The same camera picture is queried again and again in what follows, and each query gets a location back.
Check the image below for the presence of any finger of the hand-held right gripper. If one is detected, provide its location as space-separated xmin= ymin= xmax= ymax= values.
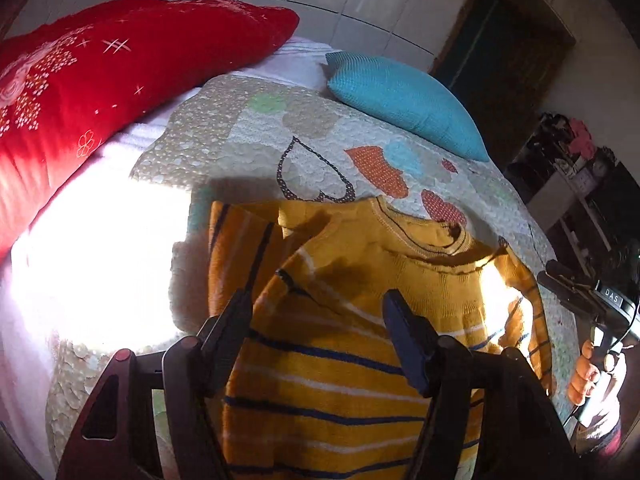
xmin=537 ymin=259 xmax=601 ymax=317

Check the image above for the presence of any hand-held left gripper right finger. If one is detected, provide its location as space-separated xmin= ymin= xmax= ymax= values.
xmin=382 ymin=289 xmax=583 ymax=480

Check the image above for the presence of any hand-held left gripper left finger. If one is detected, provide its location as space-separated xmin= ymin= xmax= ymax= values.
xmin=56 ymin=290 xmax=254 ymax=480

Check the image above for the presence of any yellow striped knit sweater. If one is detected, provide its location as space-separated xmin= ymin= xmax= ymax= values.
xmin=207 ymin=195 xmax=554 ymax=480

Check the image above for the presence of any person's right hand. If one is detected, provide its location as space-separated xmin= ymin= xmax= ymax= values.
xmin=567 ymin=339 xmax=603 ymax=407

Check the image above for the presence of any dark cluttered shelf unit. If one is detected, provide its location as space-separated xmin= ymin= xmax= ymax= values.
xmin=505 ymin=112 xmax=640 ymax=301

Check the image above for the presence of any white bed sheet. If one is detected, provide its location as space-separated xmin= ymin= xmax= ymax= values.
xmin=0 ymin=35 xmax=346 ymax=471

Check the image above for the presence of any patchwork heart quilt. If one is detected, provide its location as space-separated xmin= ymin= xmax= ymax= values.
xmin=45 ymin=74 xmax=581 ymax=480

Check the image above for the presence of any dark wooden door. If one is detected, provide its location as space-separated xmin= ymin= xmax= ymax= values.
xmin=431 ymin=0 xmax=576 ymax=161

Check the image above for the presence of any teal knit cushion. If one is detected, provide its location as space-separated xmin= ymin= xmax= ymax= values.
xmin=325 ymin=51 xmax=492 ymax=163

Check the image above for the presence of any red embroidered pillow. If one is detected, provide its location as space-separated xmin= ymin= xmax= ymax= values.
xmin=0 ymin=0 xmax=301 ymax=261

